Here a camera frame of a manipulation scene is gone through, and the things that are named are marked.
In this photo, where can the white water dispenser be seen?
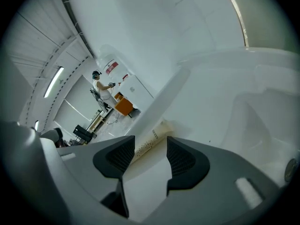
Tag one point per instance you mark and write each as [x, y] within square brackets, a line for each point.
[138, 90]

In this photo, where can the white bathroom sink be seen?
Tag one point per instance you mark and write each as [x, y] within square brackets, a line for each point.
[211, 102]

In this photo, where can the clear water bottle red label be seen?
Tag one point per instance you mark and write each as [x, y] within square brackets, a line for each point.
[110, 64]

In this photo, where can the black equipment box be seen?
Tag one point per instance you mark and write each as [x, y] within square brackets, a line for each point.
[82, 132]

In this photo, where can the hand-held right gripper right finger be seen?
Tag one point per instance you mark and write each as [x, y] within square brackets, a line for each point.
[211, 196]

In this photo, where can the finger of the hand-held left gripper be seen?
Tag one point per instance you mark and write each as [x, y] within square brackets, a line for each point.
[51, 136]

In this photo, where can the beige paper sachet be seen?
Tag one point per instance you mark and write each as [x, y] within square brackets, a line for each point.
[152, 139]

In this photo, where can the grey roller blind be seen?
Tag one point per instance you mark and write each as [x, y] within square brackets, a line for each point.
[264, 20]

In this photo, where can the orange chair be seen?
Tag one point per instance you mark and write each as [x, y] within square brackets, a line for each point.
[124, 107]

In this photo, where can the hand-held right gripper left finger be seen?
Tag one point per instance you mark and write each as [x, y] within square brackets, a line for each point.
[79, 172]

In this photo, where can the ceiling tube light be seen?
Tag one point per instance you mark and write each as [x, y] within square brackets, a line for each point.
[36, 125]
[54, 81]

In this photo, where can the chrome drain stopper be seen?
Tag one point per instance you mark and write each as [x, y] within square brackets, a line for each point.
[291, 170]

